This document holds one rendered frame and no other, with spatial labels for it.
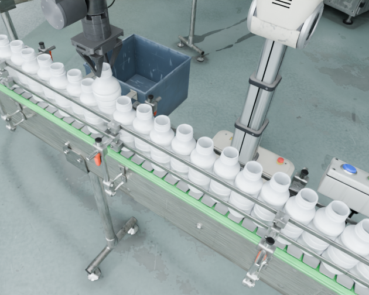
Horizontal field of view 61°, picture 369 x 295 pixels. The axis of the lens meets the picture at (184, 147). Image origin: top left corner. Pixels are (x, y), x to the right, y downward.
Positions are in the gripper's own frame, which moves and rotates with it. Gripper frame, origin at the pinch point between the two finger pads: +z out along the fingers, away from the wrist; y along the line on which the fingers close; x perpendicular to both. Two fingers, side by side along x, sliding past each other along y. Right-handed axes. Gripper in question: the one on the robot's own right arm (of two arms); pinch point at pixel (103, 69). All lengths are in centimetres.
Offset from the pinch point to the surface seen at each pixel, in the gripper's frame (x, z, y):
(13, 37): -132, 60, -50
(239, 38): -63, 124, -250
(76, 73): -12.7, 7.4, -1.6
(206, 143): 29.2, 7.9, -1.0
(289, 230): 54, 16, 3
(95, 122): -3.7, 17.4, 2.6
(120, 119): 6.8, 10.3, 3.0
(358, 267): 69, 18, 2
